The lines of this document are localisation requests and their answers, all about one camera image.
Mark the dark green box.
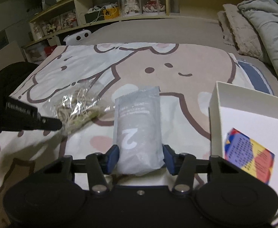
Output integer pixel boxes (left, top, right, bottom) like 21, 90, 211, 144
84, 12, 105, 24

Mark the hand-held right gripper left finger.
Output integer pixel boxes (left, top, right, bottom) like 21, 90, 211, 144
44, 144, 120, 195

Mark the yellow box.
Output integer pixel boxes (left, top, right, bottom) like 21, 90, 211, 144
103, 7, 120, 21

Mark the blue striped cloth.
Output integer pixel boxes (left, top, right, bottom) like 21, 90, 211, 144
235, 60, 272, 97

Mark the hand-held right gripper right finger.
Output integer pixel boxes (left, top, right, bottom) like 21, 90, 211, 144
163, 144, 244, 195

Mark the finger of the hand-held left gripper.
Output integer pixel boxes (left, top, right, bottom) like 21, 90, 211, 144
36, 114, 62, 131

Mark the white shallow box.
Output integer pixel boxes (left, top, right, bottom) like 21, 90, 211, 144
209, 81, 278, 200

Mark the wooden shelf unit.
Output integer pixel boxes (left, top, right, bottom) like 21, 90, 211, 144
23, 0, 260, 60

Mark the grey-white sachet pouch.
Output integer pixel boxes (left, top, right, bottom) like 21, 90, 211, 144
113, 85, 165, 176

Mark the printed cartoon blanket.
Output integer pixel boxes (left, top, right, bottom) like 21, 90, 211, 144
0, 42, 241, 205

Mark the clear doll display box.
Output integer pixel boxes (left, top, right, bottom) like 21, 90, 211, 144
121, 0, 142, 17
140, 0, 166, 15
40, 17, 61, 35
59, 11, 79, 28

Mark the grey duvet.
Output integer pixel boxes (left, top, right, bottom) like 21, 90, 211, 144
237, 0, 278, 100

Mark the beige fluffy pillow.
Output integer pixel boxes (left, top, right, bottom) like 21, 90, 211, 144
223, 3, 272, 64
217, 11, 236, 45

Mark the white device with two lenses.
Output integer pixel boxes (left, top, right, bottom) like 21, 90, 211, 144
63, 28, 93, 45

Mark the red box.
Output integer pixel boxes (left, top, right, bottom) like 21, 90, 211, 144
44, 45, 59, 57

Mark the colourful patterned small box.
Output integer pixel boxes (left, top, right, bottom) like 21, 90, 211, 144
223, 128, 276, 184

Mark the clear bag of dried strands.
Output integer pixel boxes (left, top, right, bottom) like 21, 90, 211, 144
43, 78, 116, 136

